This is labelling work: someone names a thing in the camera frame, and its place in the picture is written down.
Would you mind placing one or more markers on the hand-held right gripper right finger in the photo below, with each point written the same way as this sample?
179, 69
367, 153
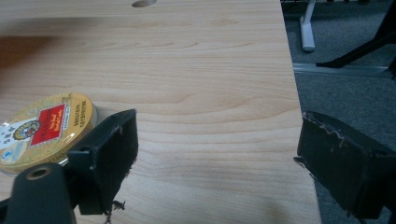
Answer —
342, 168

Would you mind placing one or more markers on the white metal stand leg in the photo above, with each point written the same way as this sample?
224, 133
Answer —
307, 29

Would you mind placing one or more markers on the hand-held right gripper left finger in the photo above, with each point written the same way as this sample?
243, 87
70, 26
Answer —
107, 161

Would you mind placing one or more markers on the black stand leg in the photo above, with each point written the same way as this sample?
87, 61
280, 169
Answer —
361, 46

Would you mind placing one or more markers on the round yellow tin with red label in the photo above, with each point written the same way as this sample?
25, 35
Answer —
40, 132

